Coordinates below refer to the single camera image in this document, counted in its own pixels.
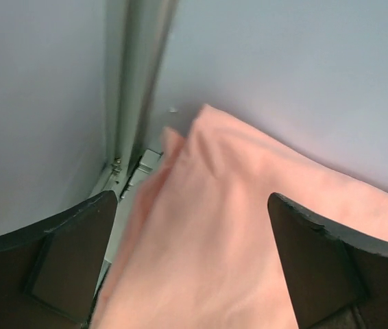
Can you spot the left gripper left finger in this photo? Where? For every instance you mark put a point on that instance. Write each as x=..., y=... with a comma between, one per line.
x=49, y=270

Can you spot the salmon orange t shirt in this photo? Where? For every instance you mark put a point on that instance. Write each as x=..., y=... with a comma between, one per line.
x=198, y=250

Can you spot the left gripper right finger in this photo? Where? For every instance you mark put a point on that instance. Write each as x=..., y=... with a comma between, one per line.
x=337, y=277

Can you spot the left aluminium frame post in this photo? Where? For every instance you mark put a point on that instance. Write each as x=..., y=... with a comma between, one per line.
x=135, y=35

